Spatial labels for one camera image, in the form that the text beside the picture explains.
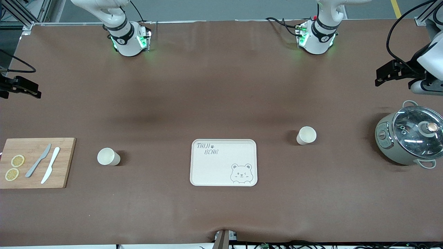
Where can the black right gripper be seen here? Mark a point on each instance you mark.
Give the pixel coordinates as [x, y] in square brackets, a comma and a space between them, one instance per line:
[7, 84]

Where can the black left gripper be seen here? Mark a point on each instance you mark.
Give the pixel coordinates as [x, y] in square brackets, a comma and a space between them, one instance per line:
[410, 67]

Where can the white IKEA cup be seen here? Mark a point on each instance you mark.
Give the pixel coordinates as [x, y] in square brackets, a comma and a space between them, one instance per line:
[306, 135]
[108, 156]

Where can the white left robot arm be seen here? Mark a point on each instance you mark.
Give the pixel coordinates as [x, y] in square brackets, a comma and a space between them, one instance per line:
[316, 39]

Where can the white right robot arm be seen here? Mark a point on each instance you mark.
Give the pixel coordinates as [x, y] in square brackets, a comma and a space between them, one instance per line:
[126, 41]

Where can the cream tray with bear print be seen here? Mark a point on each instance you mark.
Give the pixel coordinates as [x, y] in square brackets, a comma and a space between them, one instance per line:
[214, 169]

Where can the glass pot lid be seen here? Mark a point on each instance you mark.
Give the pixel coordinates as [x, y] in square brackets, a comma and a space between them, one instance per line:
[412, 133]

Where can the lemon slice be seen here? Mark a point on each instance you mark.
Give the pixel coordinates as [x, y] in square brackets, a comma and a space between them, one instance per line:
[12, 174]
[17, 160]

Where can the grey electric cooking pot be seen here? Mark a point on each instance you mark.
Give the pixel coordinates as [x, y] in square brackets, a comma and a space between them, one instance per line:
[387, 145]

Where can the grey plastic knife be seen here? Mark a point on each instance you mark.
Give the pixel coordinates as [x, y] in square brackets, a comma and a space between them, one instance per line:
[37, 162]

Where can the white plastic knife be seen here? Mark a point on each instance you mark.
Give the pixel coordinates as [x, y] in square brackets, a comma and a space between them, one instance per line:
[51, 165]

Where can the wooden cutting board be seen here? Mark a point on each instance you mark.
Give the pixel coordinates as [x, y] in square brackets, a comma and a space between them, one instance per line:
[64, 162]

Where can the brown table mat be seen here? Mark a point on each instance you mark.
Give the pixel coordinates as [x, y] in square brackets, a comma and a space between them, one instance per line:
[221, 86]

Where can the aluminium frame profile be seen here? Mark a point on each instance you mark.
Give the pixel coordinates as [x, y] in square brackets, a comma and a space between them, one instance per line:
[20, 15]
[427, 14]

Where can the camera mount post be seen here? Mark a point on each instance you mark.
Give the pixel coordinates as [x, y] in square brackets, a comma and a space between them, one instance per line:
[222, 240]

